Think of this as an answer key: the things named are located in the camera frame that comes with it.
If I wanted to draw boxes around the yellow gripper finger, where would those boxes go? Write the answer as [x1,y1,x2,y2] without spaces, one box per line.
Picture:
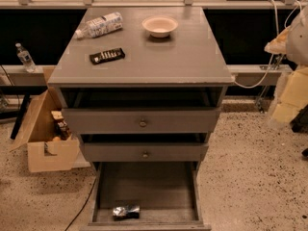
[264,26,290,54]
[271,65,308,123]

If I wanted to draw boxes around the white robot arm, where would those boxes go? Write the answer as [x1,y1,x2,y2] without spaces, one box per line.
[265,6,308,123]

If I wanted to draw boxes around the grey drawer cabinet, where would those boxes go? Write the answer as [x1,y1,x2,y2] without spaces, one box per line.
[47,6,236,231]

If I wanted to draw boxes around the grey top drawer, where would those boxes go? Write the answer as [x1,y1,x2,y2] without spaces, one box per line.
[62,108,220,134]

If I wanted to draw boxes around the grey drawer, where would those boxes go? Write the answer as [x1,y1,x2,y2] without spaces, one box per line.
[80,162,211,231]
[62,108,220,134]
[81,142,208,162]

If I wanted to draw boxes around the grey bottom drawer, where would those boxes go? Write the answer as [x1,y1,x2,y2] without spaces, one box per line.
[80,162,211,231]

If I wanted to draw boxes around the grey middle drawer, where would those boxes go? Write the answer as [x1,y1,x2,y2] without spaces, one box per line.
[81,142,208,162]

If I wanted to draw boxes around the metal tripod stand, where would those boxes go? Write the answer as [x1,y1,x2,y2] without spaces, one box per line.
[255,54,285,114]

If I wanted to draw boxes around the white bowl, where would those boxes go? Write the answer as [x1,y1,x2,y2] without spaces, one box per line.
[142,15,178,39]

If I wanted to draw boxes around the black snack bar wrapper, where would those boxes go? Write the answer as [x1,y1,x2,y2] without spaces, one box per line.
[90,48,125,64]

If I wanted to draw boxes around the lying plastic water bottle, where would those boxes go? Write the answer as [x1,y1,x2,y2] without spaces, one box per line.
[75,12,123,39]

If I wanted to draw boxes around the snack items in box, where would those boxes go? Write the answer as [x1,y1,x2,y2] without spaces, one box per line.
[51,111,70,141]

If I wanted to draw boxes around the open cardboard box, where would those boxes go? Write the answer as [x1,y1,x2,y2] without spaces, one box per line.
[9,65,81,173]

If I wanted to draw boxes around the standing small water bottle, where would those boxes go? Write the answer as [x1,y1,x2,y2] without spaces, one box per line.
[15,43,36,73]

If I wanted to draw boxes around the white cable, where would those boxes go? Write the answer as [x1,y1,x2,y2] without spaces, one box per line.
[232,0,304,90]

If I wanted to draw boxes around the black floor cable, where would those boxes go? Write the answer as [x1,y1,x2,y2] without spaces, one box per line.
[64,178,98,231]

